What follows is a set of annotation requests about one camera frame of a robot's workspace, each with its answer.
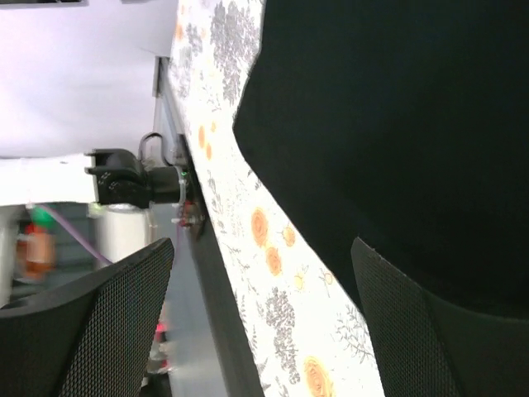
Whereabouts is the orange bottle in background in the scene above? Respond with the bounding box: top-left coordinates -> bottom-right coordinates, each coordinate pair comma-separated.
16,207 -> 56,282

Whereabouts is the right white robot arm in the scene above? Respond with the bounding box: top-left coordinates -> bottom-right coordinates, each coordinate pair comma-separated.
1,149 -> 528,396

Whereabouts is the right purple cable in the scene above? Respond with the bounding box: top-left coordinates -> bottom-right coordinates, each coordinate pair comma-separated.
36,202 -> 187,265

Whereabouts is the aluminium frame rail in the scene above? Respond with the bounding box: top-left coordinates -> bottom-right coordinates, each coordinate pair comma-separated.
153,56 -> 188,166

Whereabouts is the floral patterned table mat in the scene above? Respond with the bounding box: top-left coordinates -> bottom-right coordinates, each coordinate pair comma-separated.
169,1 -> 384,396

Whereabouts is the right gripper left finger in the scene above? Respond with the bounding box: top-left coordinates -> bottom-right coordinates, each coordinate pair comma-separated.
1,238 -> 174,397

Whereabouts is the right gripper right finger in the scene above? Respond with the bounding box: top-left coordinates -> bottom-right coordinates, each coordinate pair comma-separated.
351,238 -> 528,396

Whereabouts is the black t shirt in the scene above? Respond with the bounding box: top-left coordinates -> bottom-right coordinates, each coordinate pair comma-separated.
233,1 -> 528,306

